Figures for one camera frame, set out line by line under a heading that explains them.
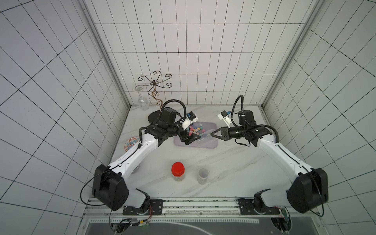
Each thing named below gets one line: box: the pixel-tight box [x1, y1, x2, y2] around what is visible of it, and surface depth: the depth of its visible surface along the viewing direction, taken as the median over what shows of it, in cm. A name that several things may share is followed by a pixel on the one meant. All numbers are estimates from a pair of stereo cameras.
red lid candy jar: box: [171, 161, 186, 182], surface depth 76 cm
